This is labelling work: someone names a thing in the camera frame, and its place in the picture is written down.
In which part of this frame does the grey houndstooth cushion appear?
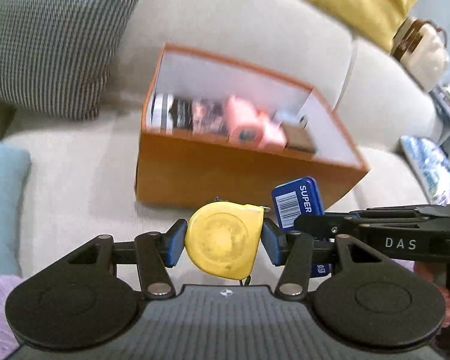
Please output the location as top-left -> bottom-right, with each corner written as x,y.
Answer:
0,0 -> 139,120

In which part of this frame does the light blue cushion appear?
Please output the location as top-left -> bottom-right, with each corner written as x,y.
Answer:
0,142 -> 31,276

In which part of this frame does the person right hand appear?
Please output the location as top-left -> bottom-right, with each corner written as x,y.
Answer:
414,262 -> 450,328

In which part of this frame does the large pink bottle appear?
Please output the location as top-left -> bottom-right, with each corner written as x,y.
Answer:
225,96 -> 264,146

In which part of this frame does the grey fabric sofa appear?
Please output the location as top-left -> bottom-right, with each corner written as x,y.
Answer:
0,0 -> 442,277

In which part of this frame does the white brown mini suitcase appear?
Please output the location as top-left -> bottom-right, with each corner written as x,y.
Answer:
391,17 -> 450,93

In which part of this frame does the small pink pump bottle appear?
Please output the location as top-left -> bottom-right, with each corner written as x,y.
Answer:
257,110 -> 287,150

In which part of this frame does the orange storage box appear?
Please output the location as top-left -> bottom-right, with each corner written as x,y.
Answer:
135,43 -> 369,207

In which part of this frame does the blue barcode box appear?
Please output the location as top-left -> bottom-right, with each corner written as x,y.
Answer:
262,177 -> 324,267

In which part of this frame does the plaid and black pouch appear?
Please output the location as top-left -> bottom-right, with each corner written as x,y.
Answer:
148,93 -> 193,133

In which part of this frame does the brown square box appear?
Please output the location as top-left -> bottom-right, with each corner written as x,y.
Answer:
280,123 -> 317,154

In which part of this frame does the illustrated card box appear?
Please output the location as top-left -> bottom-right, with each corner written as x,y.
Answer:
192,99 -> 228,137

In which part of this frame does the yellow tape measure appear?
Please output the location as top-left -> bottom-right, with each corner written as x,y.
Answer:
184,198 -> 270,285

